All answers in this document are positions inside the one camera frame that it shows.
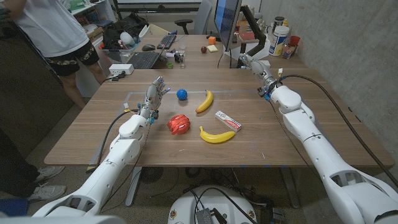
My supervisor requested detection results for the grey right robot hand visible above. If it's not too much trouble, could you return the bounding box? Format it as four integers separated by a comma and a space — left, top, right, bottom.
238, 52, 278, 91

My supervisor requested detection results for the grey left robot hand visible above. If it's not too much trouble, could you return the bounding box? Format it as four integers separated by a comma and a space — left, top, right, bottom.
139, 77, 171, 113

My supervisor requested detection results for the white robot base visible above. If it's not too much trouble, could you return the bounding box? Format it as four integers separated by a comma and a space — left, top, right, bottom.
167, 185, 258, 224

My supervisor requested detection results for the red ribbed toy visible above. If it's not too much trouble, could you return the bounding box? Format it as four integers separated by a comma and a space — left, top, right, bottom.
167, 114, 192, 136

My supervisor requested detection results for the straight yellow toy banana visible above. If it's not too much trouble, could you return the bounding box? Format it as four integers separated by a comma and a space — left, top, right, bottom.
195, 90, 215, 114

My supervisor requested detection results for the white red toothpaste box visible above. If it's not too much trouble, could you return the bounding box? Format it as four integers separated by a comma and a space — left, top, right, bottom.
215, 110, 243, 133

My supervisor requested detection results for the curved yellow toy banana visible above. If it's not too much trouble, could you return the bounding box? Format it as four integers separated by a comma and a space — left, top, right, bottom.
199, 125, 236, 144

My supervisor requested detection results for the clear cup with items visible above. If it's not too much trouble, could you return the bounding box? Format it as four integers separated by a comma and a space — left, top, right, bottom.
281, 42, 296, 60

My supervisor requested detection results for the white canister blue label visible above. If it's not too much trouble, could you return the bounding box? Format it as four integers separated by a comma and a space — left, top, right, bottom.
268, 25, 290, 57

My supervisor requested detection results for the black laptop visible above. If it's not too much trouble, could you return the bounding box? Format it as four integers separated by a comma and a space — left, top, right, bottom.
126, 46, 170, 70

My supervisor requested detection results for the white power strip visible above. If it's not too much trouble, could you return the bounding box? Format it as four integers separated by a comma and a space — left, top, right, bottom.
108, 63, 135, 76

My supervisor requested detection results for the clear plastic bin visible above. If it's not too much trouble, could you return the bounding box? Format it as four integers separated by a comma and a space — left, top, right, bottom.
101, 46, 139, 65

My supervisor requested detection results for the black keyboard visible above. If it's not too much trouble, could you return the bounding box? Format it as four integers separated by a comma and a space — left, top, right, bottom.
156, 30, 178, 50

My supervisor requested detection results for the computer monitor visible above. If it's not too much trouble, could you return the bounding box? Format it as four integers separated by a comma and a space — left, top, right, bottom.
213, 0, 243, 52

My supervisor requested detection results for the white round helmet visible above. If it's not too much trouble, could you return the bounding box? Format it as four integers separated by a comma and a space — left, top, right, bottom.
119, 31, 136, 47

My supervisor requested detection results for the black backpack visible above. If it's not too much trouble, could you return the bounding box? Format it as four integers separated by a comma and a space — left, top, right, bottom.
101, 12, 150, 50

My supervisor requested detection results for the black floor fan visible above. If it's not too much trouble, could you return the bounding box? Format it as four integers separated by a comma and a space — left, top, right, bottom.
139, 167, 165, 184

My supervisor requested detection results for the grey office chair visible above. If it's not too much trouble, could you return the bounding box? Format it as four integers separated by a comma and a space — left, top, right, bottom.
174, 0, 213, 35

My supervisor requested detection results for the grey table leg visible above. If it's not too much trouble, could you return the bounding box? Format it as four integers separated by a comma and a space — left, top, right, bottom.
125, 167, 144, 207
279, 167, 301, 208

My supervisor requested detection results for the white shelf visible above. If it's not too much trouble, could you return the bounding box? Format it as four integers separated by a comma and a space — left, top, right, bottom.
71, 0, 118, 38

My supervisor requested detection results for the person in white t-shirt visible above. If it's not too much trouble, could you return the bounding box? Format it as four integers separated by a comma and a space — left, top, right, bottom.
0, 0, 108, 110

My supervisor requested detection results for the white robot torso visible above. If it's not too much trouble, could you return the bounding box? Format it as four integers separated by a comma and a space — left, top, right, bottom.
0, 211, 127, 224

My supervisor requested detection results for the person in black trousers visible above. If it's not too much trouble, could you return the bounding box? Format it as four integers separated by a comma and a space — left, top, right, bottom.
0, 129, 68, 202

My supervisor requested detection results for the blue fabric item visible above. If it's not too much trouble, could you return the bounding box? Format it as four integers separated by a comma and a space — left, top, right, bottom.
0, 198, 29, 217

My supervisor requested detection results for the black plug with cable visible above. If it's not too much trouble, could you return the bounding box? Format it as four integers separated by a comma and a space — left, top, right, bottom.
110, 70, 127, 82

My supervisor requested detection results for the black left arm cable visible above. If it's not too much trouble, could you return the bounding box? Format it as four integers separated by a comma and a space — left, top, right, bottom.
86, 107, 141, 174

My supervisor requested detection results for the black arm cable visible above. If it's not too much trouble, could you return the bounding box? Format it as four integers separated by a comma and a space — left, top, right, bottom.
86, 107, 141, 174
278, 73, 398, 189

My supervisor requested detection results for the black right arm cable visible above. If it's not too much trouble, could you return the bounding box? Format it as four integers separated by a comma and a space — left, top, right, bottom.
278, 73, 398, 189

